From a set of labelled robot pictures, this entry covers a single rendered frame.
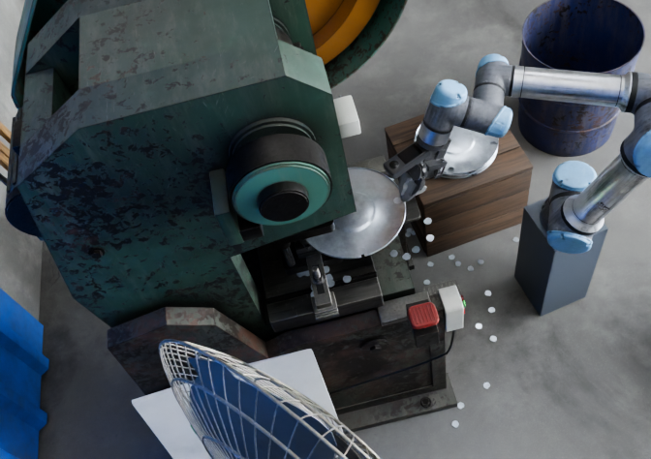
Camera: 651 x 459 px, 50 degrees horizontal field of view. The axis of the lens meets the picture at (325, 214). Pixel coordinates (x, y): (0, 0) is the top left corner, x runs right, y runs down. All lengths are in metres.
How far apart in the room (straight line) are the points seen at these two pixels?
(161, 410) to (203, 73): 1.08
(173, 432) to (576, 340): 1.36
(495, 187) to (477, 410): 0.75
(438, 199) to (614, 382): 0.82
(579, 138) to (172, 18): 1.89
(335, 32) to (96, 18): 0.66
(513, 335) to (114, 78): 1.71
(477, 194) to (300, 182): 1.32
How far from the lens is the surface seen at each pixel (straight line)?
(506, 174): 2.47
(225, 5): 1.37
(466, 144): 2.50
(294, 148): 1.21
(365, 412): 2.43
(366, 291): 1.84
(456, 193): 2.42
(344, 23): 1.85
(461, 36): 3.44
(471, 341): 2.54
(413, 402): 2.43
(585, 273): 2.47
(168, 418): 2.08
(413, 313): 1.74
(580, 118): 2.80
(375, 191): 1.91
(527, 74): 1.78
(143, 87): 1.27
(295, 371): 1.99
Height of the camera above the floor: 2.33
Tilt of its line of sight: 55 degrees down
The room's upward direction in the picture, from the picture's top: 15 degrees counter-clockwise
